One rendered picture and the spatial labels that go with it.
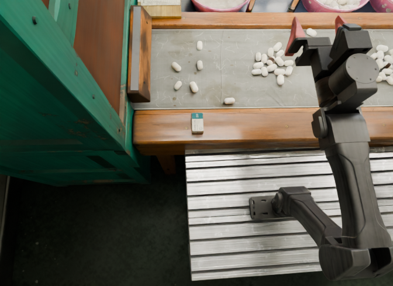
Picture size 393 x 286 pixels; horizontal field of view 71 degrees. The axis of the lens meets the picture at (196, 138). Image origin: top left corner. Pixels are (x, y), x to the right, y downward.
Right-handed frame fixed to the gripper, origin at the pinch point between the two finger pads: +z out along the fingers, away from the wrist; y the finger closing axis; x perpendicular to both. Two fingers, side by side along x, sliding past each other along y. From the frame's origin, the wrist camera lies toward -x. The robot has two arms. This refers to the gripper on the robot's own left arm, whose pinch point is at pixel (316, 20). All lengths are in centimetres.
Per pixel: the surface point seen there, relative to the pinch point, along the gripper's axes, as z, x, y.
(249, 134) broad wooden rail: -16.1, 31.0, 9.8
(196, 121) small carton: -11.7, 28.9, 25.8
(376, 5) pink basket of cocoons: 36, 37, -48
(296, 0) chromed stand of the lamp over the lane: 28.9, 25.4, -10.5
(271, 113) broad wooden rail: -9.5, 30.9, 1.9
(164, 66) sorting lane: 10.0, 33.1, 35.4
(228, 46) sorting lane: 16.9, 33.0, 12.9
